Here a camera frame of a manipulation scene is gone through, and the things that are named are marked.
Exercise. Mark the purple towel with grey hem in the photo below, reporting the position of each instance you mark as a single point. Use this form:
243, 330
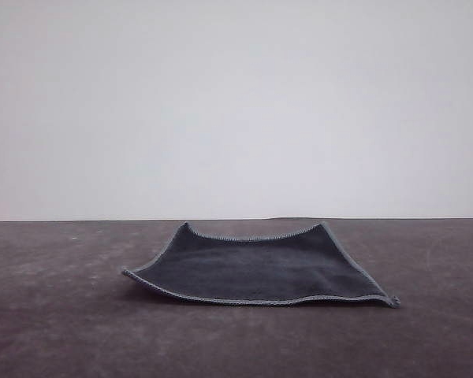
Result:
260, 271

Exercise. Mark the grey table cloth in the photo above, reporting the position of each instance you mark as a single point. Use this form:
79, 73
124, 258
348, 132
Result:
63, 334

